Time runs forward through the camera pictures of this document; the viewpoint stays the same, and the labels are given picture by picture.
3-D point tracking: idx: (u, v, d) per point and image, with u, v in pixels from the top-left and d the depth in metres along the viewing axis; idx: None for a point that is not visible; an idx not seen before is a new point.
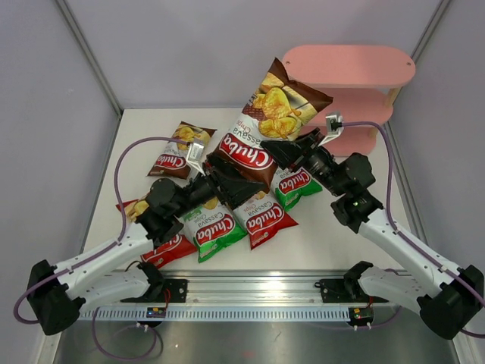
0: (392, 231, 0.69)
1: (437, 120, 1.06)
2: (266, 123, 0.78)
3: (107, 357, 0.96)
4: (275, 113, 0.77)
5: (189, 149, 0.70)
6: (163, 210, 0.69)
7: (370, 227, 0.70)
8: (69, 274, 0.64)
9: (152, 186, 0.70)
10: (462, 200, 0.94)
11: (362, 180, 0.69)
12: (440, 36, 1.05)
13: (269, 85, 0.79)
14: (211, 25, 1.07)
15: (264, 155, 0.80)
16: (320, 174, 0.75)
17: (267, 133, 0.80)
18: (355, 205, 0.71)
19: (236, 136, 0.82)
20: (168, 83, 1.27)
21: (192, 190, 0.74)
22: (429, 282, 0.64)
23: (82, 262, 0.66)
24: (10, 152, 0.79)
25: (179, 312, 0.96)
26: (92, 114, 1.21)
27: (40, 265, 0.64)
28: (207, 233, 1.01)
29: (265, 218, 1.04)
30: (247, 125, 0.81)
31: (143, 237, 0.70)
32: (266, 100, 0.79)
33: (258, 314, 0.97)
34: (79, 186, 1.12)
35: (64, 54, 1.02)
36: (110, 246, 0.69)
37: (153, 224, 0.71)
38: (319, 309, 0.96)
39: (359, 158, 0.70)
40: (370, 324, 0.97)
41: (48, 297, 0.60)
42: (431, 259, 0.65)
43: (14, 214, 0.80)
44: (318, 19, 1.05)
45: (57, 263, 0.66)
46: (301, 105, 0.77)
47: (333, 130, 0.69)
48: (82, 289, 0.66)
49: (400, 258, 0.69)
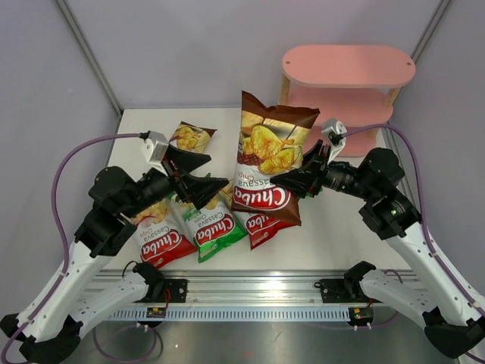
0: (428, 253, 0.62)
1: (437, 120, 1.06)
2: (267, 164, 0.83)
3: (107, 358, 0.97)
4: (269, 152, 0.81)
5: (149, 151, 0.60)
6: (112, 204, 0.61)
7: (405, 244, 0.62)
8: (30, 324, 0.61)
9: (98, 177, 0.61)
10: (462, 201, 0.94)
11: (390, 175, 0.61)
12: (440, 36, 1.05)
13: (249, 124, 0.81)
14: (211, 26, 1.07)
15: (279, 192, 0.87)
16: (342, 183, 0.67)
17: (270, 171, 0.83)
18: (391, 212, 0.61)
19: (245, 186, 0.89)
20: (168, 83, 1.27)
21: (148, 186, 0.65)
22: (455, 313, 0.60)
23: (37, 308, 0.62)
24: (11, 152, 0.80)
25: (179, 312, 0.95)
26: (92, 114, 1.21)
27: (2, 324, 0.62)
28: (207, 233, 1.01)
29: (265, 218, 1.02)
30: (249, 174, 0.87)
31: (87, 257, 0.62)
32: (254, 142, 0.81)
33: (258, 314, 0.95)
34: (79, 187, 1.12)
35: (64, 54, 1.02)
36: (58, 280, 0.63)
37: (101, 228, 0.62)
38: (318, 309, 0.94)
39: (381, 152, 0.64)
40: (370, 324, 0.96)
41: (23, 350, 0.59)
42: (464, 292, 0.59)
43: (14, 215, 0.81)
44: (317, 18, 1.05)
45: (17, 316, 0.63)
46: (290, 135, 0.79)
47: (336, 143, 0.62)
48: (58, 324, 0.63)
49: (427, 280, 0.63)
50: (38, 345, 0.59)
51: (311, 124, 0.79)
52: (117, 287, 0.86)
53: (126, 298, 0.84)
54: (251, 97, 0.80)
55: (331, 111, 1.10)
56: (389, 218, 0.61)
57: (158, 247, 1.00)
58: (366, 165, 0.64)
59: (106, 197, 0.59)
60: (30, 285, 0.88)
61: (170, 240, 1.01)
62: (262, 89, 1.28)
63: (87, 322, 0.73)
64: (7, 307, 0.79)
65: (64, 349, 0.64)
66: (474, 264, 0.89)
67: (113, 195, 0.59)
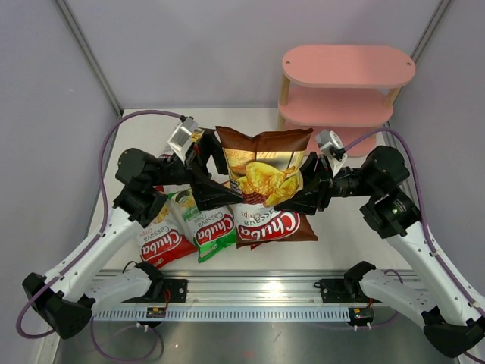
0: (429, 252, 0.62)
1: (437, 120, 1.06)
2: (271, 197, 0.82)
3: (107, 358, 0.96)
4: (273, 186, 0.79)
5: (174, 133, 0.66)
6: (138, 184, 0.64)
7: (405, 243, 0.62)
8: (60, 280, 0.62)
9: (120, 160, 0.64)
10: (461, 200, 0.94)
11: (394, 174, 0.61)
12: (440, 36, 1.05)
13: (239, 162, 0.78)
14: (210, 26, 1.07)
15: (287, 218, 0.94)
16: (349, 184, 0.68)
17: (275, 201, 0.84)
18: (392, 211, 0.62)
19: (251, 223, 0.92)
20: (167, 83, 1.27)
21: (170, 170, 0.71)
22: (454, 312, 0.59)
23: (70, 265, 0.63)
24: (10, 151, 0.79)
25: (179, 312, 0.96)
26: (92, 114, 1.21)
27: (27, 281, 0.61)
28: (206, 233, 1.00)
29: None
30: (255, 211, 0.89)
31: (125, 221, 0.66)
32: (251, 179, 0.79)
33: (258, 314, 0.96)
34: (79, 187, 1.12)
35: (64, 54, 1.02)
36: (93, 240, 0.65)
37: (136, 202, 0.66)
38: (318, 309, 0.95)
39: (385, 149, 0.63)
40: (370, 324, 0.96)
41: (48, 307, 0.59)
42: (464, 291, 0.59)
43: (14, 214, 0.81)
44: (318, 18, 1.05)
45: (46, 274, 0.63)
46: (289, 164, 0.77)
47: (337, 155, 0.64)
48: (82, 287, 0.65)
49: (427, 279, 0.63)
50: (67, 301, 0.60)
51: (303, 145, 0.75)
52: (123, 276, 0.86)
53: (131, 289, 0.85)
54: (231, 135, 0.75)
55: (331, 111, 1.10)
56: (390, 218, 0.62)
57: (158, 247, 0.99)
58: (371, 164, 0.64)
59: (132, 177, 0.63)
60: None
61: (170, 240, 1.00)
62: (262, 89, 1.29)
63: (98, 300, 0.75)
64: (7, 306, 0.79)
65: (85, 318, 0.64)
66: (474, 263, 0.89)
67: (136, 175, 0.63)
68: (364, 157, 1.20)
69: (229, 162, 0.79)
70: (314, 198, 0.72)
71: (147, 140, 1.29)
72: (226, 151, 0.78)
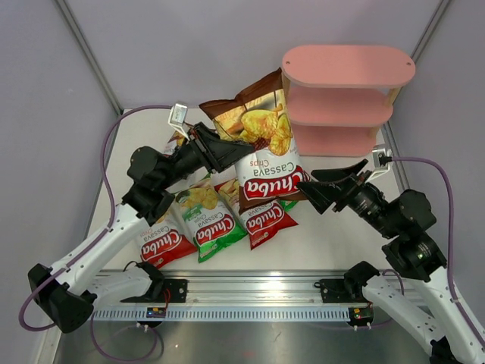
0: (450, 299, 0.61)
1: (437, 120, 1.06)
2: (275, 141, 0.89)
3: (107, 359, 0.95)
4: (270, 127, 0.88)
5: (172, 111, 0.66)
6: (148, 182, 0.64)
7: (427, 288, 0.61)
8: (66, 272, 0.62)
9: (131, 158, 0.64)
10: (461, 200, 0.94)
11: (421, 221, 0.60)
12: (440, 36, 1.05)
13: (233, 121, 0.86)
14: (210, 25, 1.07)
15: (295, 178, 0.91)
16: (368, 213, 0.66)
17: (280, 145, 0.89)
18: (417, 255, 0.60)
19: (261, 176, 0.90)
20: (168, 83, 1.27)
21: (179, 158, 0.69)
22: (467, 356, 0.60)
23: (76, 257, 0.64)
24: (10, 150, 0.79)
25: (179, 312, 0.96)
26: (92, 114, 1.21)
27: (33, 271, 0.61)
28: (206, 233, 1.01)
29: (265, 218, 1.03)
30: (263, 160, 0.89)
31: (134, 218, 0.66)
32: (251, 129, 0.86)
33: (258, 314, 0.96)
34: (79, 186, 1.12)
35: (64, 54, 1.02)
36: (100, 234, 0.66)
37: (142, 200, 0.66)
38: (318, 309, 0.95)
39: (414, 195, 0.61)
40: (370, 324, 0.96)
41: (53, 298, 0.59)
42: (479, 337, 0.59)
43: (15, 214, 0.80)
44: (318, 18, 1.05)
45: (52, 265, 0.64)
46: (274, 102, 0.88)
47: (383, 164, 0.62)
48: (86, 281, 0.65)
49: (442, 321, 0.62)
50: (70, 294, 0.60)
51: (280, 96, 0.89)
52: (124, 274, 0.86)
53: (132, 287, 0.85)
54: (214, 104, 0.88)
55: (331, 111, 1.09)
56: (415, 262, 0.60)
57: (158, 247, 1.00)
58: (397, 207, 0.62)
59: (144, 174, 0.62)
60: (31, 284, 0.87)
61: (170, 240, 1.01)
62: None
63: (101, 295, 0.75)
64: (8, 307, 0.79)
65: (86, 312, 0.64)
66: (474, 263, 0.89)
67: (149, 171, 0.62)
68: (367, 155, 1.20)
69: (224, 128, 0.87)
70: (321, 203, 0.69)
71: (148, 140, 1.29)
72: (217, 120, 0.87)
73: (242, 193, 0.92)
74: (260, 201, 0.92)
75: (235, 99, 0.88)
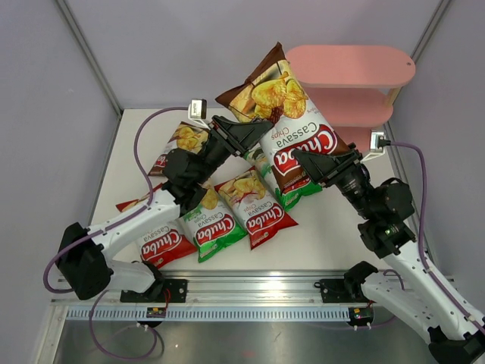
0: (423, 269, 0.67)
1: (437, 120, 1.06)
2: (287, 105, 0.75)
3: (107, 357, 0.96)
4: (280, 95, 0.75)
5: (189, 106, 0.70)
6: (182, 180, 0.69)
7: (402, 263, 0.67)
8: (102, 233, 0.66)
9: (167, 159, 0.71)
10: (461, 201, 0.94)
11: (401, 211, 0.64)
12: (440, 36, 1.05)
13: (245, 101, 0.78)
14: (210, 26, 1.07)
15: (325, 136, 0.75)
16: (354, 193, 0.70)
17: (297, 109, 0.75)
18: (385, 232, 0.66)
19: (286, 145, 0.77)
20: (168, 83, 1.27)
21: (208, 154, 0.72)
22: (452, 327, 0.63)
23: (114, 224, 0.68)
24: (10, 151, 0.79)
25: (179, 312, 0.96)
26: (92, 114, 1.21)
27: (73, 227, 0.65)
28: (206, 233, 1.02)
29: (265, 218, 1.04)
30: (283, 128, 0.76)
31: (170, 201, 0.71)
32: (263, 102, 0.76)
33: (258, 314, 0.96)
34: (79, 187, 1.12)
35: (64, 54, 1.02)
36: (139, 209, 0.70)
37: (177, 192, 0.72)
38: (318, 309, 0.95)
39: (399, 189, 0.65)
40: (370, 324, 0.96)
41: (86, 255, 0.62)
42: (458, 305, 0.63)
43: (14, 215, 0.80)
44: (319, 18, 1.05)
45: (89, 225, 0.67)
46: (280, 70, 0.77)
47: (380, 147, 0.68)
48: (115, 249, 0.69)
49: (423, 296, 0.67)
50: (101, 258, 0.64)
51: (283, 65, 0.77)
52: (132, 266, 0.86)
53: (138, 277, 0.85)
54: (226, 92, 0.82)
55: (331, 111, 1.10)
56: (384, 239, 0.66)
57: (158, 247, 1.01)
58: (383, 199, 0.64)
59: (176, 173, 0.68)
60: (32, 285, 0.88)
61: (170, 240, 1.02)
62: None
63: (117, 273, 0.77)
64: (8, 309, 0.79)
65: (103, 282, 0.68)
66: (474, 264, 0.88)
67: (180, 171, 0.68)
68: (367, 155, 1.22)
69: (240, 111, 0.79)
70: (315, 170, 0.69)
71: (148, 141, 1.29)
72: (231, 106, 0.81)
73: (275, 171, 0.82)
74: (297, 169, 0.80)
75: (244, 82, 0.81)
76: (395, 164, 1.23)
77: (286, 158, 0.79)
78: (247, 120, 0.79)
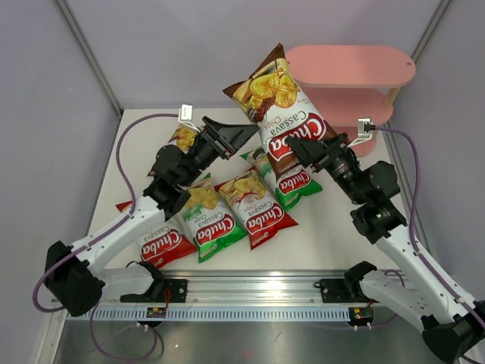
0: (413, 252, 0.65)
1: (437, 120, 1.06)
2: (280, 96, 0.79)
3: (107, 358, 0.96)
4: (274, 87, 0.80)
5: (180, 111, 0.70)
6: (171, 177, 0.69)
7: (392, 246, 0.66)
8: (86, 250, 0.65)
9: (157, 155, 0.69)
10: (461, 200, 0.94)
11: (388, 190, 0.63)
12: (440, 36, 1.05)
13: (244, 92, 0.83)
14: (210, 25, 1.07)
15: (314, 124, 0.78)
16: (343, 177, 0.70)
17: (289, 99, 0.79)
18: (377, 216, 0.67)
19: (279, 132, 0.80)
20: (168, 83, 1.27)
21: (196, 155, 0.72)
22: (442, 309, 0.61)
23: (98, 237, 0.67)
24: (10, 151, 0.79)
25: (180, 312, 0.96)
26: (92, 114, 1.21)
27: (55, 247, 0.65)
28: (207, 233, 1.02)
29: (265, 218, 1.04)
30: (274, 117, 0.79)
31: (154, 208, 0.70)
32: (258, 93, 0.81)
33: (258, 314, 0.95)
34: (79, 187, 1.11)
35: (64, 54, 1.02)
36: (122, 220, 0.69)
37: (161, 196, 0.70)
38: (319, 309, 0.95)
39: (385, 168, 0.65)
40: (370, 324, 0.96)
41: (72, 274, 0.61)
42: (449, 288, 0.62)
43: (14, 215, 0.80)
44: (319, 18, 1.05)
45: (73, 243, 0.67)
46: (276, 66, 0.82)
47: (367, 132, 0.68)
48: (104, 262, 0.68)
49: (414, 280, 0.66)
50: (87, 273, 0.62)
51: (282, 61, 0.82)
52: (129, 270, 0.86)
53: (134, 283, 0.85)
54: (233, 85, 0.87)
55: (331, 111, 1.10)
56: (375, 223, 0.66)
57: (158, 247, 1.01)
58: (367, 177, 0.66)
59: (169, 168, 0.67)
60: (31, 285, 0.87)
61: (170, 240, 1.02)
62: None
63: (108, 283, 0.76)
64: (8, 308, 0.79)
65: (95, 296, 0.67)
66: (474, 264, 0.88)
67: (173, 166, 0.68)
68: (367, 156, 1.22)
69: (239, 101, 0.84)
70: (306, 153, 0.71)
71: (148, 141, 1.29)
72: (233, 97, 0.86)
73: (271, 158, 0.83)
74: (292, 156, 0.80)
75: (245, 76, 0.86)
76: (396, 164, 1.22)
77: (281, 145, 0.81)
78: (245, 110, 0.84)
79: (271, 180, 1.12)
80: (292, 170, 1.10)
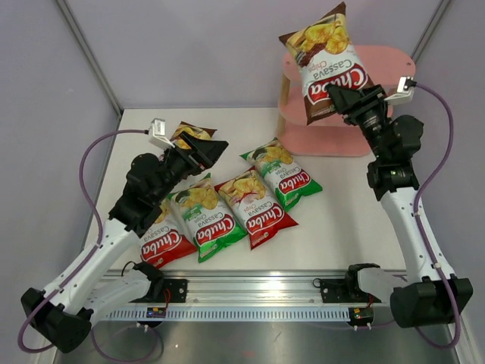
0: (411, 211, 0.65)
1: (437, 120, 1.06)
2: (331, 42, 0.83)
3: (106, 359, 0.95)
4: (327, 34, 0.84)
5: (152, 127, 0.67)
6: (145, 186, 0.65)
7: (392, 199, 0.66)
8: (59, 293, 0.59)
9: (132, 164, 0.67)
10: (461, 201, 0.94)
11: (408, 141, 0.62)
12: (440, 36, 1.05)
13: (298, 37, 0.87)
14: (210, 25, 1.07)
15: (357, 74, 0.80)
16: (371, 130, 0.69)
17: (339, 48, 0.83)
18: (390, 173, 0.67)
19: (322, 76, 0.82)
20: (168, 83, 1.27)
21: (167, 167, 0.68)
22: (415, 269, 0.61)
23: (69, 277, 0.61)
24: (10, 152, 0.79)
25: (179, 312, 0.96)
26: (92, 114, 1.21)
27: (26, 295, 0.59)
28: (207, 233, 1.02)
29: (265, 218, 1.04)
30: (320, 61, 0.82)
31: (123, 230, 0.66)
32: (311, 38, 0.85)
33: (258, 314, 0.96)
34: (79, 186, 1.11)
35: (64, 54, 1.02)
36: (90, 252, 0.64)
37: (130, 213, 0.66)
38: (318, 309, 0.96)
39: (411, 125, 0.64)
40: (370, 324, 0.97)
41: (49, 320, 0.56)
42: (430, 252, 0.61)
43: (15, 215, 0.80)
44: (319, 18, 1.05)
45: (44, 288, 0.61)
46: (334, 18, 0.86)
47: (407, 86, 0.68)
48: (84, 296, 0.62)
49: (403, 239, 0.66)
50: (67, 313, 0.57)
51: (341, 16, 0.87)
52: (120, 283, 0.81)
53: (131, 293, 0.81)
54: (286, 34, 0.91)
55: None
56: (386, 178, 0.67)
57: (158, 247, 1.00)
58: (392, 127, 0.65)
59: (143, 177, 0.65)
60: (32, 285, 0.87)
61: (170, 240, 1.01)
62: (263, 89, 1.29)
63: (98, 309, 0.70)
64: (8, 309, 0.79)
65: (85, 331, 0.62)
66: (474, 264, 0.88)
67: (148, 176, 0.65)
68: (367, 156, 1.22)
69: (292, 45, 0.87)
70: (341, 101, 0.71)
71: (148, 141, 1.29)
72: (285, 43, 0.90)
73: (307, 102, 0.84)
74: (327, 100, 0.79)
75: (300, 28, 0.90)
76: None
77: (320, 89, 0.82)
78: (294, 53, 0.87)
79: (271, 181, 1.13)
80: (292, 171, 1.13)
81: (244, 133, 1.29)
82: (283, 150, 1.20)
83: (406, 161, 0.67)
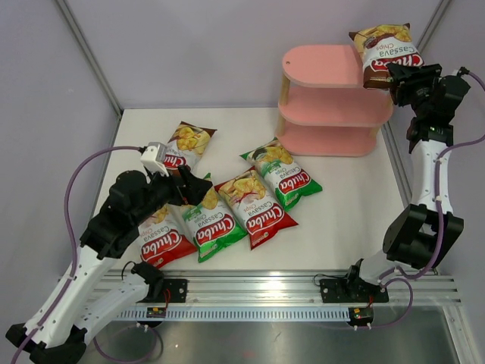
0: (433, 158, 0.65)
1: None
2: (400, 34, 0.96)
3: (106, 359, 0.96)
4: (396, 29, 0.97)
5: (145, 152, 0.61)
6: (129, 202, 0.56)
7: (420, 145, 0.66)
8: (40, 330, 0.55)
9: (118, 177, 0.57)
10: (459, 200, 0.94)
11: (450, 89, 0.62)
12: (440, 36, 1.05)
13: (369, 29, 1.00)
14: (210, 25, 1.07)
15: (417, 59, 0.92)
16: (421, 96, 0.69)
17: (405, 39, 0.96)
18: (430, 128, 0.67)
19: (386, 55, 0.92)
20: (168, 83, 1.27)
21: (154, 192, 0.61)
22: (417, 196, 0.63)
23: (47, 312, 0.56)
24: (10, 151, 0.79)
25: (179, 312, 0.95)
26: (92, 114, 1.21)
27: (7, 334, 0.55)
28: (207, 233, 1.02)
29: (265, 218, 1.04)
30: (389, 44, 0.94)
31: (95, 260, 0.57)
32: (382, 29, 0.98)
33: (258, 314, 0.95)
34: (79, 187, 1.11)
35: (64, 54, 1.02)
36: (64, 287, 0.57)
37: (106, 233, 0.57)
38: (318, 309, 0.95)
39: (459, 81, 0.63)
40: (370, 324, 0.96)
41: (34, 358, 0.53)
42: (436, 186, 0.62)
43: (15, 216, 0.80)
44: (320, 19, 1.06)
45: (26, 323, 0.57)
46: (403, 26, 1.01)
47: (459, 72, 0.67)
48: (69, 327, 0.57)
49: (417, 176, 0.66)
50: (50, 351, 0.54)
51: (408, 26, 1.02)
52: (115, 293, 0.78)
53: (126, 302, 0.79)
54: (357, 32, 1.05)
55: (331, 111, 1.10)
56: (425, 130, 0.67)
57: (158, 247, 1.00)
58: (438, 83, 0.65)
59: (129, 192, 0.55)
60: (32, 287, 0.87)
61: (170, 240, 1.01)
62: (263, 90, 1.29)
63: (91, 328, 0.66)
64: (10, 309, 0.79)
65: (79, 351, 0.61)
66: (474, 264, 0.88)
67: (135, 192, 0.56)
68: (365, 157, 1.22)
69: (362, 33, 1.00)
70: (400, 70, 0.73)
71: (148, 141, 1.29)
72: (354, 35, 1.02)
73: (367, 70, 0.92)
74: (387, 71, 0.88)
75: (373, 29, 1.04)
76: (398, 169, 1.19)
77: (383, 64, 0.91)
78: (363, 39, 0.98)
79: (270, 181, 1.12)
80: (292, 171, 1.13)
81: (244, 133, 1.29)
82: (283, 150, 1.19)
83: (445, 124, 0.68)
